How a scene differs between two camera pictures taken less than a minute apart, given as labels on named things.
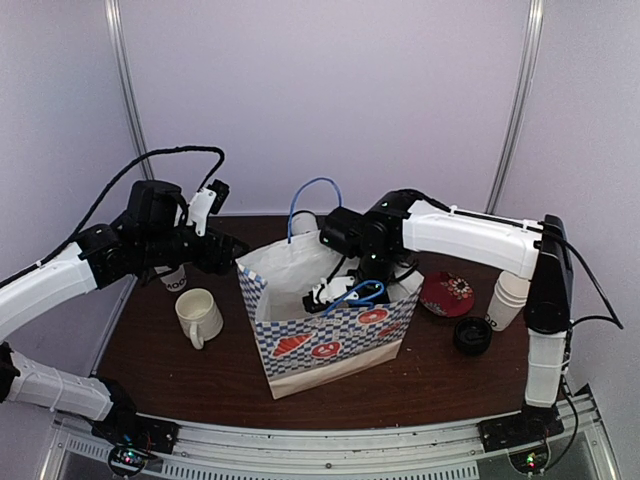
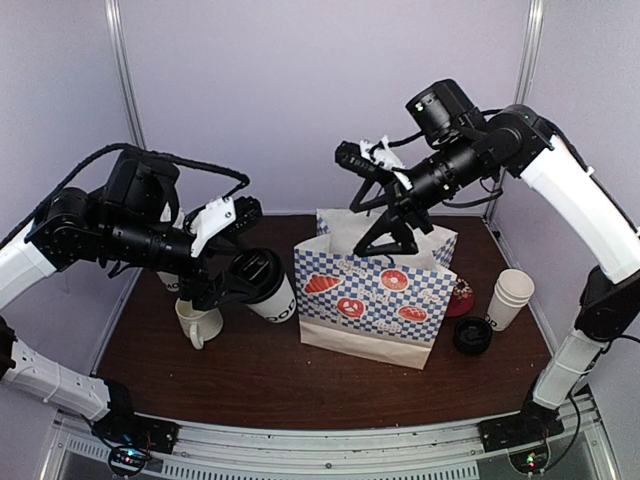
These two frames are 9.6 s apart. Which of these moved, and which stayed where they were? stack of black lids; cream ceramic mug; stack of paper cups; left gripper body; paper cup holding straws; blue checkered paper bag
Moved: blue checkered paper bag; left gripper body
Stayed: paper cup holding straws; cream ceramic mug; stack of paper cups; stack of black lids
